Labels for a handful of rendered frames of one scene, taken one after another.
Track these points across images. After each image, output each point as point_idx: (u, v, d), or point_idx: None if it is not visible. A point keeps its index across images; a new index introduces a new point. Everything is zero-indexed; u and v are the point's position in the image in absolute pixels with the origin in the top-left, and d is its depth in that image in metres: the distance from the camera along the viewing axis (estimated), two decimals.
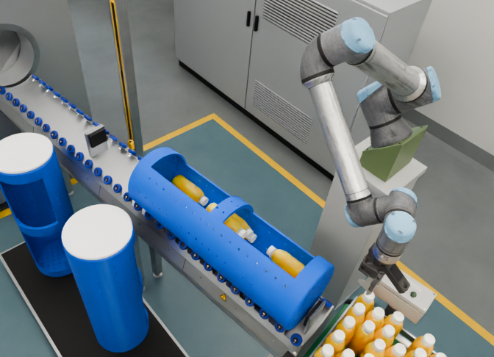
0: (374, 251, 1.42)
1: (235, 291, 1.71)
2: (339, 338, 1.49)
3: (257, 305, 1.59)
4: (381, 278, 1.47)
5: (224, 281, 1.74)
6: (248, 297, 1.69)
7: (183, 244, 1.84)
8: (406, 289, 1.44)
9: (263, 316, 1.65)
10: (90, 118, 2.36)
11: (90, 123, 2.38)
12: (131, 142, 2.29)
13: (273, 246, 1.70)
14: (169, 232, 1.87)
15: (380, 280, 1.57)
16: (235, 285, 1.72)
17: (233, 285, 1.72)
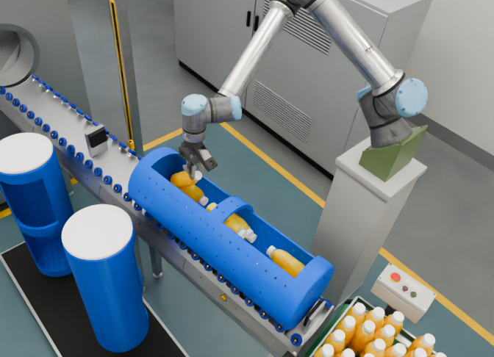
0: (181, 132, 1.64)
1: (235, 291, 1.71)
2: (339, 338, 1.49)
3: (257, 305, 1.59)
4: (194, 159, 1.70)
5: (224, 281, 1.74)
6: (248, 297, 1.69)
7: (183, 244, 1.84)
8: (212, 167, 1.67)
9: (263, 316, 1.65)
10: (90, 118, 2.36)
11: (90, 123, 2.38)
12: (131, 142, 2.29)
13: (273, 246, 1.70)
14: (169, 232, 1.87)
15: (202, 169, 1.79)
16: (235, 285, 1.72)
17: (233, 285, 1.72)
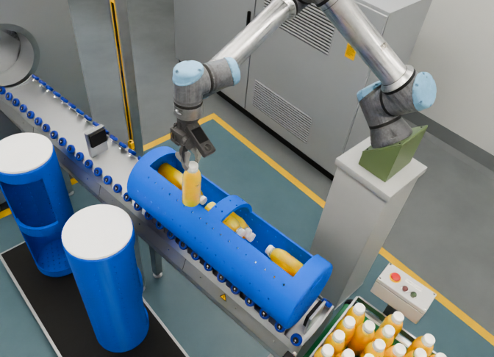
0: (173, 109, 1.37)
1: (236, 291, 1.71)
2: (339, 338, 1.49)
3: (256, 303, 1.60)
4: (187, 143, 1.42)
5: (225, 280, 1.74)
6: (247, 297, 1.69)
7: (183, 244, 1.84)
8: (209, 151, 1.38)
9: (264, 316, 1.65)
10: (90, 118, 2.36)
11: (90, 123, 2.38)
12: (131, 142, 2.29)
13: (271, 245, 1.70)
14: (169, 233, 1.88)
15: (198, 158, 1.51)
16: (234, 285, 1.72)
17: (232, 286, 1.72)
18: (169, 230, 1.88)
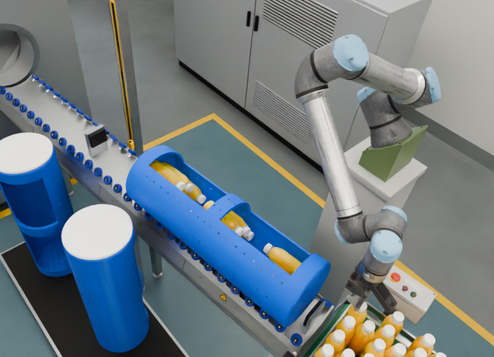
0: (361, 269, 1.41)
1: (237, 291, 1.71)
2: (339, 338, 1.49)
3: (254, 302, 1.60)
4: (368, 296, 1.46)
5: (226, 278, 1.74)
6: (246, 298, 1.69)
7: (182, 243, 1.84)
8: (392, 307, 1.43)
9: (265, 316, 1.65)
10: (90, 118, 2.36)
11: (90, 123, 2.38)
12: (131, 142, 2.29)
13: (270, 244, 1.71)
14: (169, 233, 1.88)
15: (367, 298, 1.56)
16: (233, 286, 1.72)
17: (231, 286, 1.72)
18: (167, 231, 1.88)
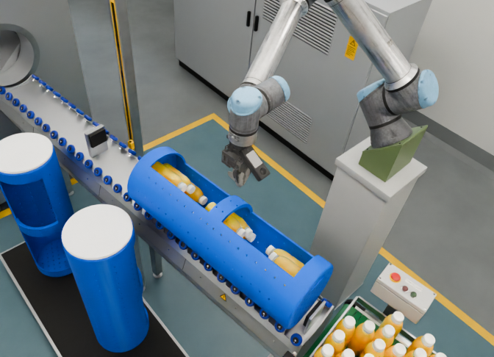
0: (228, 134, 1.36)
1: (236, 291, 1.71)
2: (339, 338, 1.49)
3: (256, 304, 1.60)
4: (241, 167, 1.41)
5: (225, 280, 1.74)
6: (247, 297, 1.69)
7: (183, 244, 1.84)
8: (264, 175, 1.38)
9: (264, 316, 1.65)
10: (90, 118, 2.36)
11: (90, 123, 2.38)
12: (131, 142, 2.29)
13: (272, 245, 1.70)
14: (169, 233, 1.87)
15: (245, 179, 1.49)
16: (234, 285, 1.72)
17: (232, 286, 1.72)
18: (169, 229, 1.88)
